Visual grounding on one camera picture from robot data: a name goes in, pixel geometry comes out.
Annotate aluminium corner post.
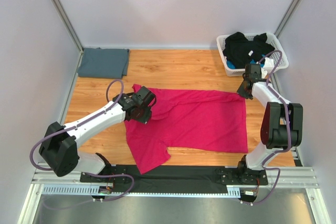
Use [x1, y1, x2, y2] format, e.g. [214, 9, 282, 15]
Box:
[51, 0, 83, 53]
[274, 0, 302, 38]

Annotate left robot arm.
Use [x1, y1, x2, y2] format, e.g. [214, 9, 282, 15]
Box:
[39, 87, 156, 183]

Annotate white cloth in basket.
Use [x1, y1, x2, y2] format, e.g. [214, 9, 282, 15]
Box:
[260, 57, 275, 73]

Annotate folded grey-blue t shirt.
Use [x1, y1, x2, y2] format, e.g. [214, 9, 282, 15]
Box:
[77, 48, 130, 79]

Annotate black t shirt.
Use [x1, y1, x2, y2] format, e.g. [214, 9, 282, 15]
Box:
[223, 32, 275, 69]

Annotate aluminium frame rail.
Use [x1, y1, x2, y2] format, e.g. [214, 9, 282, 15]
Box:
[31, 163, 320, 189]

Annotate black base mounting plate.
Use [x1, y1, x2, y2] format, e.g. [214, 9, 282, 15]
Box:
[80, 165, 269, 195]

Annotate pink t shirt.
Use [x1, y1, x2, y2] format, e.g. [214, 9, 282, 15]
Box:
[124, 88, 248, 174]

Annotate blue t shirt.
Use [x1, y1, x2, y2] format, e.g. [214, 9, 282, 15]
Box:
[226, 60, 236, 69]

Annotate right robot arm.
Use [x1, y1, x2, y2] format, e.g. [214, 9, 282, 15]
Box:
[236, 63, 303, 184]

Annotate left aluminium corner post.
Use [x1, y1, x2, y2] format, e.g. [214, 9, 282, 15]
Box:
[51, 0, 83, 53]

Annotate right aluminium corner post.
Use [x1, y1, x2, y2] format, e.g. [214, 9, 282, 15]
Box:
[274, 0, 302, 38]

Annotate white slotted cable duct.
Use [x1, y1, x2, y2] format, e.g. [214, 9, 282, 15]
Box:
[41, 184, 258, 198]

